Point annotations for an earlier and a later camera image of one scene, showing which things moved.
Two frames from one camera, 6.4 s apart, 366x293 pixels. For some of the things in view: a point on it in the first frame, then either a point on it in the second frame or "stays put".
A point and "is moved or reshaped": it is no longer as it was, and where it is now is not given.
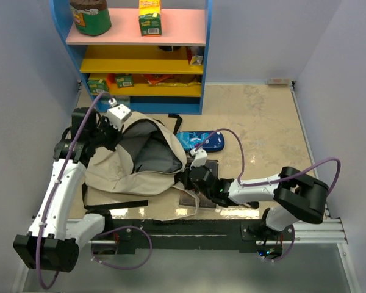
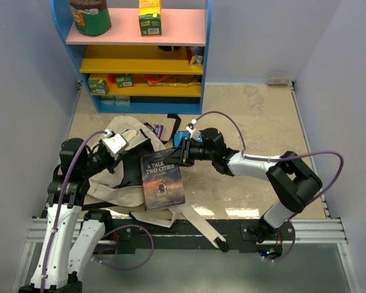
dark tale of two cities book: (197, 199) to (163, 181)
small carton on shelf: (196, 60) stays put
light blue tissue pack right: (124, 100) stays put
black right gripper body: (190, 185) to (191, 151)
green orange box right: (124, 80) stays put
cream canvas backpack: (143, 166) is moved or reshaped
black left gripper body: (105, 134) to (98, 161)
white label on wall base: (278, 81) stays put
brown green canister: (91, 17) stays put
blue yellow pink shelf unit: (149, 74) stays put
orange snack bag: (155, 80) stays put
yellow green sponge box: (150, 18) stays put
